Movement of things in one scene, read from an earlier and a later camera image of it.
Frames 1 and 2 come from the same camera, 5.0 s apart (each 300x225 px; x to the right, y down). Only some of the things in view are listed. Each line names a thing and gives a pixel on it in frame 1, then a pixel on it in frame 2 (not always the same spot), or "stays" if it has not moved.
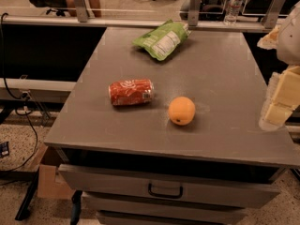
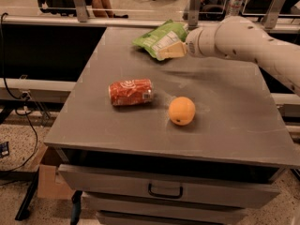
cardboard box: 50,185 stays
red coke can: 132,91 stays
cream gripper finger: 287,92 to 200,41
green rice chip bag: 162,41 stays
